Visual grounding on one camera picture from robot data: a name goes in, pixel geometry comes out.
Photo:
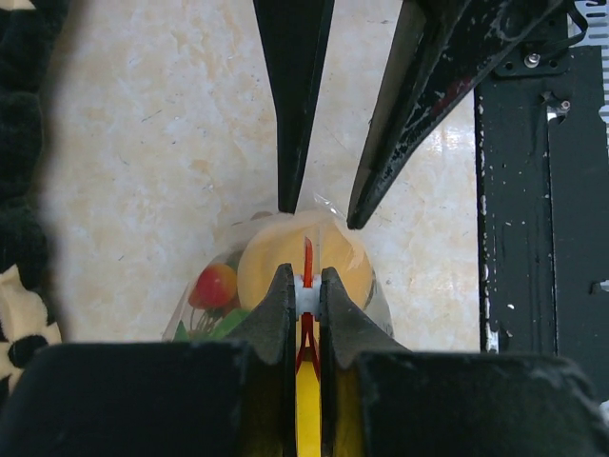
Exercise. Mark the orange peach fruit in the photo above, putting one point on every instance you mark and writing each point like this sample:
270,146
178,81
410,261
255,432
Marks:
289,240

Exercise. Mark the yellow lemon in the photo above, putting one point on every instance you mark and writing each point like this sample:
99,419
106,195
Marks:
348,436

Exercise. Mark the black pillow cream flowers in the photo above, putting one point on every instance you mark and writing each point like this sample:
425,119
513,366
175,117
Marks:
29,30

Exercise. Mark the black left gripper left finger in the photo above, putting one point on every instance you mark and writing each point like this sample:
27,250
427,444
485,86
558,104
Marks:
262,385

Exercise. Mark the clear zip bag orange zipper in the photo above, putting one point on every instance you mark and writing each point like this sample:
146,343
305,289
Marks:
307,290

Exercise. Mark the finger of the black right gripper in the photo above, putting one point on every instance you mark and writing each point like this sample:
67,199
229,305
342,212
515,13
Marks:
294,36
440,51

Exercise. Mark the red cherry sprig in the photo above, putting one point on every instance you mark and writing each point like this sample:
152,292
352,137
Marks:
210,307

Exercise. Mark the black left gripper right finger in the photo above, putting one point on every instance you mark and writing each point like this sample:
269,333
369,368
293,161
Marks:
349,341

